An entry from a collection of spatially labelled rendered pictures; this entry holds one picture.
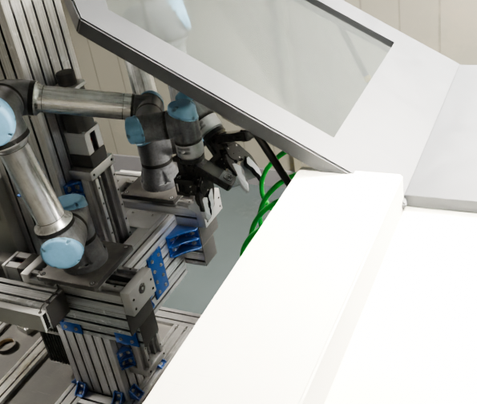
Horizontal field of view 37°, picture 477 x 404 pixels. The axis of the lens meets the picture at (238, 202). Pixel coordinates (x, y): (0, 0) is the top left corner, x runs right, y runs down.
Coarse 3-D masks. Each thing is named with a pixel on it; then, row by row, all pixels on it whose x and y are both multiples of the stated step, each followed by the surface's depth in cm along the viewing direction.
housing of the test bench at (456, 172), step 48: (432, 144) 164; (432, 192) 147; (432, 240) 138; (384, 288) 129; (432, 288) 127; (384, 336) 118; (432, 336) 117; (336, 384) 111; (384, 384) 109; (432, 384) 108
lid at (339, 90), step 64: (64, 0) 163; (128, 0) 170; (192, 0) 180; (256, 0) 192; (320, 0) 201; (192, 64) 157; (256, 64) 169; (320, 64) 179; (384, 64) 187; (448, 64) 200; (256, 128) 152; (320, 128) 159; (384, 128) 165
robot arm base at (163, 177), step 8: (168, 160) 257; (144, 168) 257; (152, 168) 255; (160, 168) 256; (168, 168) 257; (176, 168) 261; (144, 176) 259; (152, 176) 257; (160, 176) 256; (168, 176) 257; (144, 184) 259; (152, 184) 257; (160, 184) 257; (168, 184) 258; (176, 184) 260
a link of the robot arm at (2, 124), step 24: (0, 96) 183; (0, 120) 180; (0, 144) 183; (24, 144) 189; (24, 168) 190; (24, 192) 194; (48, 192) 196; (48, 216) 198; (72, 216) 204; (48, 240) 199; (72, 240) 201; (48, 264) 204; (72, 264) 204
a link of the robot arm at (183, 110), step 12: (168, 108) 186; (180, 108) 185; (192, 108) 186; (168, 120) 187; (180, 120) 186; (192, 120) 187; (168, 132) 188; (180, 132) 188; (192, 132) 189; (180, 144) 190; (192, 144) 190
